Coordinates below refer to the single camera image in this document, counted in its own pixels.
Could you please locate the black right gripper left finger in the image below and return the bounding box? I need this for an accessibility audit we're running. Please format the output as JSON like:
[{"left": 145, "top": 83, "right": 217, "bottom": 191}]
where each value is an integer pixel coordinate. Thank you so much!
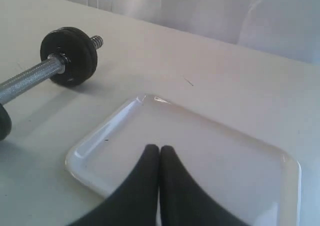
[{"left": 70, "top": 144, "right": 160, "bottom": 226}]

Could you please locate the white backdrop curtain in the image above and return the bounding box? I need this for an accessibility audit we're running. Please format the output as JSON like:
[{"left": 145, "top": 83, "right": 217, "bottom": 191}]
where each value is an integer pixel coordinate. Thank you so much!
[{"left": 67, "top": 0, "right": 320, "bottom": 64}]

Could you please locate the black left-end weight plate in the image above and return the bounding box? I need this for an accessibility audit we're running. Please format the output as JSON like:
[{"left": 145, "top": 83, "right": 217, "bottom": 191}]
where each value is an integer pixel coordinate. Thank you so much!
[{"left": 0, "top": 104, "right": 12, "bottom": 141}]

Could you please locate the chrome threaded dumbbell bar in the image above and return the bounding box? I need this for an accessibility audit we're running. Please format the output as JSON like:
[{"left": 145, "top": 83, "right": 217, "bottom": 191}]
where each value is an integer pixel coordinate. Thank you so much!
[{"left": 0, "top": 35, "right": 104, "bottom": 105}]

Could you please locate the white rectangular tray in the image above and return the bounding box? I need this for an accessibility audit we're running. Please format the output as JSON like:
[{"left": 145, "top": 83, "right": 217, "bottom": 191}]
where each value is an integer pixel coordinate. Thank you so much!
[{"left": 65, "top": 94, "right": 301, "bottom": 226}]

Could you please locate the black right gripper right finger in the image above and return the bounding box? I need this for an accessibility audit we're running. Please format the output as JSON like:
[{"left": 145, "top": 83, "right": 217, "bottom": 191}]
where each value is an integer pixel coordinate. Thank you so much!
[{"left": 159, "top": 145, "right": 244, "bottom": 226}]

